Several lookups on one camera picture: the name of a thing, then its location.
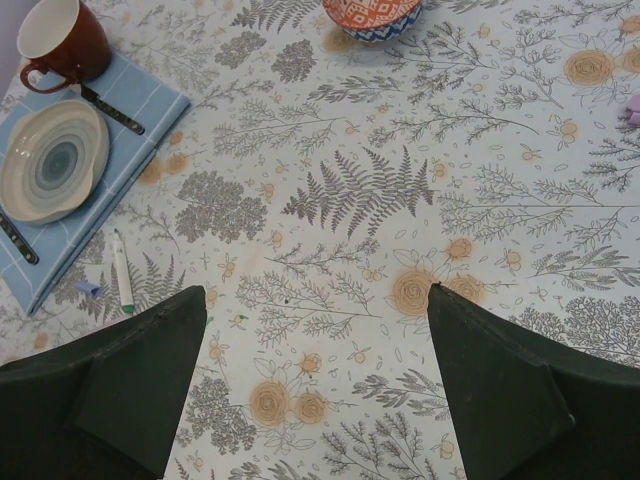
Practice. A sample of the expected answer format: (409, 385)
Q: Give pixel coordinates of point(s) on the purple pen cap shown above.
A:
(632, 114)

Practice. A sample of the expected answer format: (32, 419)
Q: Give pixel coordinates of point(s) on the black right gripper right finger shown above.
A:
(526, 407)

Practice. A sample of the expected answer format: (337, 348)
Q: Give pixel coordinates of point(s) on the black handled fork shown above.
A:
(18, 240)

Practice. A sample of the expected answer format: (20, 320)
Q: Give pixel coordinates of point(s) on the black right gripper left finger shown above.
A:
(105, 406)

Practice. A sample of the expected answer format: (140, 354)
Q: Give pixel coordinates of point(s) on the white pen with green tip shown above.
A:
(122, 274)

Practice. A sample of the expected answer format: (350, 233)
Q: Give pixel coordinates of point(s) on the blue checked cloth napkin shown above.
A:
(140, 96)

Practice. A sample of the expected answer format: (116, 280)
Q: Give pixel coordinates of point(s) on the orange patterned bowl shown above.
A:
(373, 20)

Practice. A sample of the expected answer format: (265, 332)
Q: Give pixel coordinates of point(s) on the blue pen cap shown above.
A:
(88, 288)

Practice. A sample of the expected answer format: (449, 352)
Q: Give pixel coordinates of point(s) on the floral tablecloth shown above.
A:
(319, 186)

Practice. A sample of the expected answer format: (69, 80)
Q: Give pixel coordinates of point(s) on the beige plate with blue rings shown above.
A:
(54, 161)

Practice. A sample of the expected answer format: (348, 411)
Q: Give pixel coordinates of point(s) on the red ceramic mug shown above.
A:
(63, 37)

